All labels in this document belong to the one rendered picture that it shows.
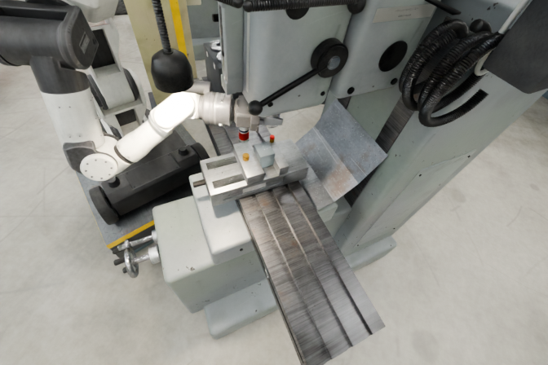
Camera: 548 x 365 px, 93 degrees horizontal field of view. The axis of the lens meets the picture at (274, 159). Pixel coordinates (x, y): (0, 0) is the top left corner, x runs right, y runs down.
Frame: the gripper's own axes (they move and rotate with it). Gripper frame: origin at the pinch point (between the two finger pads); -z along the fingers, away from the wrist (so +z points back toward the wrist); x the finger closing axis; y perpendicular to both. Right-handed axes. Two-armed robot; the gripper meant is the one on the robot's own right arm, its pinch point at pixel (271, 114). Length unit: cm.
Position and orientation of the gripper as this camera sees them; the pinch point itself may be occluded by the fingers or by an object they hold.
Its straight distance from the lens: 72.7
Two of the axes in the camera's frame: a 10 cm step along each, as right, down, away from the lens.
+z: -9.9, -0.8, -0.8
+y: -1.1, 6.4, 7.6
